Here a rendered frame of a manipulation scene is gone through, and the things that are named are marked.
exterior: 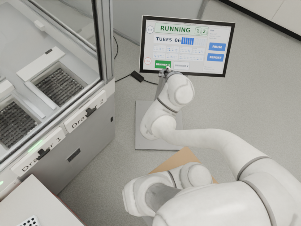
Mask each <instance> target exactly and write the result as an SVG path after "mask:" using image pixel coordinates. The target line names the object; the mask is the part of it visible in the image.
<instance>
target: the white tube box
mask: <svg viewBox="0 0 301 226"><path fill-rule="evenodd" d="M17 226H41V224H40V222H39V220H38V218H37V216H36V215H33V216H31V217H30V218H28V219H26V220H25V221H23V222H21V223H20V224H18V225H17Z"/></svg>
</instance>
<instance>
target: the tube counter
mask: <svg viewBox="0 0 301 226"><path fill-rule="evenodd" d="M206 40H207V39H206V38H195V37H182V36H175V38H174V44H180V45H193V46H206Z"/></svg>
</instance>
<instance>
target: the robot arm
mask: <svg viewBox="0 0 301 226"><path fill-rule="evenodd" d="M164 73H165V74H164ZM158 77H163V78H164V79H165V85H164V87H163V89H162V91H161V93H160V95H159V96H158V98H157V99H156V100H155V101H154V102H153V103H152V105H151V106H150V107H149V109H148V110H147V111H146V113H145V115H144V116H143V118H142V120H141V123H140V132H141V135H142V136H143V137H144V138H145V139H147V140H155V139H158V138H162V139H163V140H165V141H166V142H167V143H169V144H172V145H176V146H185V147H196V148H209V149H214V150H216V151H218V152H220V153H221V154H222V156H223V157H224V158H225V160H226V162H227V164H228V166H229V168H230V170H231V172H232V174H233V176H234V178H235V180H236V181H235V182H230V183H220V184H217V183H213V179H212V176H211V174H210V172H209V169H208V168H207V167H206V166H205V165H203V164H201V163H198V162H189V163H187V164H185V165H181V166H179V167H176V168H174V169H171V170H168V171H163V172H157V173H152V174H148V175H144V176H141V177H138V178H135V179H133V180H131V181H130V182H128V183H127V184H126V185H125V186H124V188H123V190H122V195H123V201H124V205H125V210H126V211H127V212H128V213H129V214H131V215H134V216H138V217H141V216H151V217H154V220H153V224H152V226H301V183H300V182H299V181H298V180H297V179H296V178H295V177H294V176H293V175H292V174H291V173H290V172H289V171H288V170H286V169H285V168H284V167H282V166H281V165H279V164H278V163H277V162H276V161H274V160H273V159H272V158H270V157H269V156H268V155H266V154H264V153H263V152H261V151H259V150H258V149H256V148H255V147H253V146H252V145H250V144H249V143H247V142H246V141H244V140H243V139H241V138H240V137H238V136H237V135H235V134H233V133H231V132H228V131H226V130H221V129H193V130H175V128H176V117H175V116H176V114H177V113H178V112H179V110H180V109H181V108H182V107H184V106H186V105H188V104H189V103H191V102H192V100H193V98H194V94H195V92H194V87H193V85H192V83H191V81H190V80H189V79H188V78H187V77H186V76H184V75H183V74H182V73H180V72H177V71H174V70H172V69H171V68H170V67H169V66H166V69H162V70H161V71H160V72H159V75H158Z"/></svg>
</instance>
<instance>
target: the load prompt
mask: <svg viewBox="0 0 301 226"><path fill-rule="evenodd" d="M208 29H209V27H207V26H192V25H180V24H169V23H157V22H155V31H154V33H166V34H178V35H195V36H207V35H208Z"/></svg>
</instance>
